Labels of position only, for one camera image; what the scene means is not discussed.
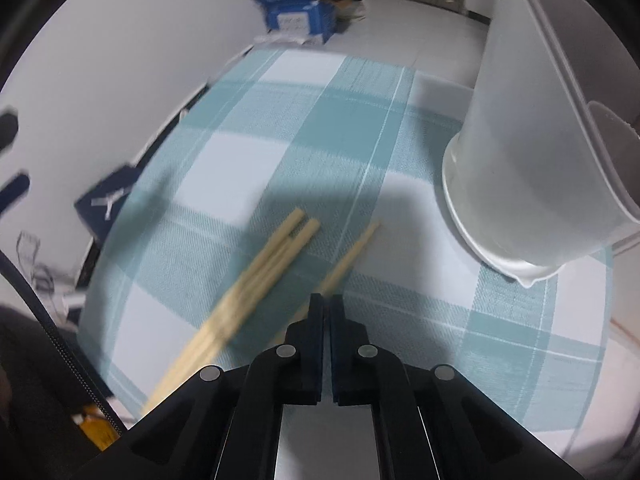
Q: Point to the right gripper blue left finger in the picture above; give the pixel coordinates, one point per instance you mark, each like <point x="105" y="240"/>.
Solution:
<point x="223" y="424"/>

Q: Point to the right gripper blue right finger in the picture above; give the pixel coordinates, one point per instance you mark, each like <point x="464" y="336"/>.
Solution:
<point x="431" y="424"/>

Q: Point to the wooden chopstick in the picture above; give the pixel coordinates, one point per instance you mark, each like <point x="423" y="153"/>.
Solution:
<point x="332" y="280"/>
<point x="231" y="296"/>
<point x="253" y="293"/>

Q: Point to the translucent plastic utensil holder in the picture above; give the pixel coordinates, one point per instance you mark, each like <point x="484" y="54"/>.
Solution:
<point x="545" y="169"/>

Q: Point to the navy jordan shoe box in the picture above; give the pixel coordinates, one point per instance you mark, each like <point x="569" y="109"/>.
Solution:
<point x="98" y="208"/>

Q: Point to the teal plaid table cloth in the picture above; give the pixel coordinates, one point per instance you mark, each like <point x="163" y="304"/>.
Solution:
<point x="350" y="142"/>

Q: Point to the grey plastic mailer bag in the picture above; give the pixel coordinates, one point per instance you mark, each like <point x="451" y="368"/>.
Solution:
<point x="279" y="40"/>

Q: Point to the blue cardboard box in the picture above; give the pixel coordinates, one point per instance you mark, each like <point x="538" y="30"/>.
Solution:
<point x="313" y="20"/>

